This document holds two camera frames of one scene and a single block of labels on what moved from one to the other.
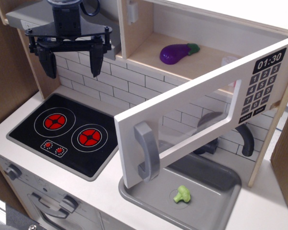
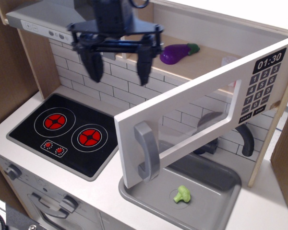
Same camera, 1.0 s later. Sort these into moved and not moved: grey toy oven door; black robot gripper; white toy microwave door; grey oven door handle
Moved: black robot gripper
Not moved: white toy microwave door; grey toy oven door; grey oven door handle
